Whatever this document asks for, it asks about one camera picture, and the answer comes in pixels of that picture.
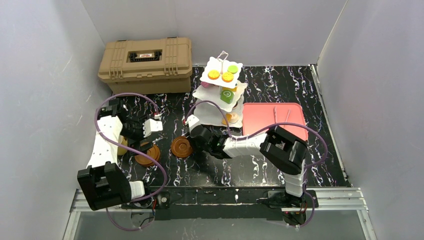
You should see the single brown wooden coaster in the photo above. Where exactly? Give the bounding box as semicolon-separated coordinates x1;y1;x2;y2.
170;136;194;158

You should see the yellow mug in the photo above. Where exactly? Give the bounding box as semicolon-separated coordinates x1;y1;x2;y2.
117;135;128;156

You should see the stack of brown wooden coasters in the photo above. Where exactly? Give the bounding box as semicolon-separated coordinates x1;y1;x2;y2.
134;142;161;168

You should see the orange biscuit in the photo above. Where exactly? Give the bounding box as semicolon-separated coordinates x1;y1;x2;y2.
221;113;232;126

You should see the white round cake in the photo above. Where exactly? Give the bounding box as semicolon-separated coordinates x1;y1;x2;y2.
228;113;240;124

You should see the white three-tier cake stand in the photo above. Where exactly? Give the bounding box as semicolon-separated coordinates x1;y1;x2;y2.
192;51;248;128

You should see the green roll cake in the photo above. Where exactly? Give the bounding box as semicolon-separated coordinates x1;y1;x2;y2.
220;89;235;104

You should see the pink cake slice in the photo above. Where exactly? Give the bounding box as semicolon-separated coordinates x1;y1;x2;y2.
200;81;211;89

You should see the pink serving tray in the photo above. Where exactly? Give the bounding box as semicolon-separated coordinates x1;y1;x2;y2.
242;102;306;135

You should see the round orange waffle cookie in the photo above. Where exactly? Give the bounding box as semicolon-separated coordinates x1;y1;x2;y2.
207;70;221;80

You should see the tan plastic tool case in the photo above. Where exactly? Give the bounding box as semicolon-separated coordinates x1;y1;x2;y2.
98;37;193;95

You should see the green round macaron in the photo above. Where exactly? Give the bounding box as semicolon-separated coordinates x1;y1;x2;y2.
227;65;239;75

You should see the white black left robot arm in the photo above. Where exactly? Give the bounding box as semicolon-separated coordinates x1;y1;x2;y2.
77;98;163;211

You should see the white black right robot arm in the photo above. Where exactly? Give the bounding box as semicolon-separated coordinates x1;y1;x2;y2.
186;125;308;198

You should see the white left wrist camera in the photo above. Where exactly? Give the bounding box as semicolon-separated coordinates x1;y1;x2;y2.
142;118;163;138

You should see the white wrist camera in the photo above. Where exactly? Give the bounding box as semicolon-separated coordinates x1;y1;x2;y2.
142;118;163;138
183;114;201;133

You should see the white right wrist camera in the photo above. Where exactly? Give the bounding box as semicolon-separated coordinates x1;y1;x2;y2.
183;114;201;133

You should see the aluminium frame rail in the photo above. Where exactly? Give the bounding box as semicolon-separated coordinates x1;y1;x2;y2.
69;187;369;213

